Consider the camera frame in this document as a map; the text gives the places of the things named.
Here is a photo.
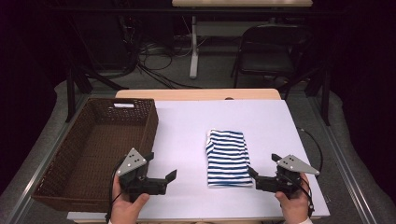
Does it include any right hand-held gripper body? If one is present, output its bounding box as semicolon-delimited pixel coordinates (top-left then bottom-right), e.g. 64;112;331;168
255;154;321;199

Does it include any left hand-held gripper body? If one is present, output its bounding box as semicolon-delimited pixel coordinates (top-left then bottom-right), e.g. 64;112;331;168
116;147;168;203

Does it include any blue white striped shirt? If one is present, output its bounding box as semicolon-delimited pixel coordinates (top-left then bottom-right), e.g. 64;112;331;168
205;129;254;188

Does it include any brown wicker basket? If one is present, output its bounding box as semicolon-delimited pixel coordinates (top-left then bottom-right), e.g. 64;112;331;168
31;97;160;214

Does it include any person's right hand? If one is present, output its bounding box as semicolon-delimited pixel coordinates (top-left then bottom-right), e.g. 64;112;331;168
274;173;311;224

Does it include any person's left hand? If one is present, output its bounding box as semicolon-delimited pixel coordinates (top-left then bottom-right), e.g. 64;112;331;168
109;175;151;224

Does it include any white board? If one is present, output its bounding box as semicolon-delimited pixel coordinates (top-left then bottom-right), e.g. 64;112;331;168
66;99;331;222

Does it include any light wooden table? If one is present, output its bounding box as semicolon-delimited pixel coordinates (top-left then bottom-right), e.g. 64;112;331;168
115;88;282;102

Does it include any black metal stand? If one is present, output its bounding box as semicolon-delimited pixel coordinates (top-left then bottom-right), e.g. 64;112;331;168
64;63;129;123
279;64;332;127

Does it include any black folding chair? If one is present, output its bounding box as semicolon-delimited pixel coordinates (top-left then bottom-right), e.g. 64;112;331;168
230;23;313;90

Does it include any white-legged desk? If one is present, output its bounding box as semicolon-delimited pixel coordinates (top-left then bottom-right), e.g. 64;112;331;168
171;0;314;79

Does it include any right hand-held gripper black cable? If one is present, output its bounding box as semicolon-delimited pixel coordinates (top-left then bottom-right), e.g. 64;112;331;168
298;174;315;218

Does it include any hand-held gripper black cable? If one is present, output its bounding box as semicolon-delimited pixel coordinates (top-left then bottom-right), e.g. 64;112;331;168
298;174;315;218
105;158;126;222

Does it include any left hand-held gripper black cable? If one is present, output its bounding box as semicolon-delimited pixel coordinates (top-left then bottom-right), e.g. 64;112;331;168
105;158;126;222

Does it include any thin black cable loop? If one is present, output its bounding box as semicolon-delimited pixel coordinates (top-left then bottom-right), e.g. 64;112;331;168
297;126;324;180

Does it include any bundle of black floor cables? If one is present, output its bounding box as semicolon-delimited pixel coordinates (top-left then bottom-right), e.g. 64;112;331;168
118;15;204;91

